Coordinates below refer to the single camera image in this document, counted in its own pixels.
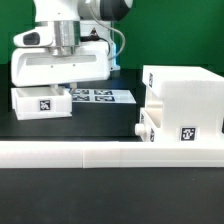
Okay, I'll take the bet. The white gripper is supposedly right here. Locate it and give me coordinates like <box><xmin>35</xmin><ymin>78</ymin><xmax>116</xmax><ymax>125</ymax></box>
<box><xmin>11</xmin><ymin>27</ymin><xmax>110</xmax><ymax>94</ymax></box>

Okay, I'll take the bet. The white drawer with knob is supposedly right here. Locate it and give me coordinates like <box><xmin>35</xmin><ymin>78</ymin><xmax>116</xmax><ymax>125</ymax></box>
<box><xmin>135</xmin><ymin>108</ymin><xmax>162</xmax><ymax>142</ymax></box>

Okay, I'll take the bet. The white drawer cabinet box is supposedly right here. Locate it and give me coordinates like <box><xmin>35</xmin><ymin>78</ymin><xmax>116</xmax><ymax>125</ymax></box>
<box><xmin>142</xmin><ymin>65</ymin><xmax>224</xmax><ymax>143</ymax></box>

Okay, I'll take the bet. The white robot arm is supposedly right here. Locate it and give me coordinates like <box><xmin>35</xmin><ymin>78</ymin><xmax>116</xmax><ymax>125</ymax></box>
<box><xmin>11</xmin><ymin>0</ymin><xmax>133</xmax><ymax>87</ymax></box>

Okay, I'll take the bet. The fiducial tag sheet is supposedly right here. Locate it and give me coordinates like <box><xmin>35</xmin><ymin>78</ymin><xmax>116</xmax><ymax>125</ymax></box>
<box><xmin>70</xmin><ymin>89</ymin><xmax>136</xmax><ymax>104</ymax></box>

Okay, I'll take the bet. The white L-shaped fence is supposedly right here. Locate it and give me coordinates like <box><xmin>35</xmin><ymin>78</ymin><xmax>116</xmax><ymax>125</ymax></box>
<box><xmin>0</xmin><ymin>141</ymin><xmax>224</xmax><ymax>168</ymax></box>

